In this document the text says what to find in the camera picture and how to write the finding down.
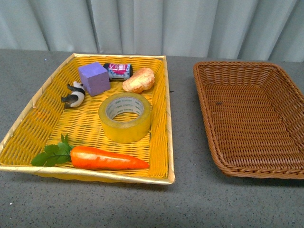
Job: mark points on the toy panda figure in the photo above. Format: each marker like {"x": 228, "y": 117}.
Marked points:
{"x": 76, "y": 97}

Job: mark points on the yellow woven basket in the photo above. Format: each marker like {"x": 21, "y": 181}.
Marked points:
{"x": 44, "y": 120}

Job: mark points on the small printed can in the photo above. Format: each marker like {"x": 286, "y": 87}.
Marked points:
{"x": 119, "y": 71}

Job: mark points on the orange toy carrot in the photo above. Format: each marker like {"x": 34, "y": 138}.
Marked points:
{"x": 84, "y": 157}

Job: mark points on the yellow tape roll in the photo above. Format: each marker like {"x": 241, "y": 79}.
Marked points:
{"x": 129, "y": 131}

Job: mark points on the brown wicker basket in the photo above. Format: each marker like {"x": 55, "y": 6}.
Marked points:
{"x": 254, "y": 118}

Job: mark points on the purple foam cube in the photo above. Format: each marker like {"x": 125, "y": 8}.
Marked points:
{"x": 95, "y": 78}

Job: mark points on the toy bread loaf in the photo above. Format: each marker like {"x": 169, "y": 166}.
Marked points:
{"x": 142, "y": 80}

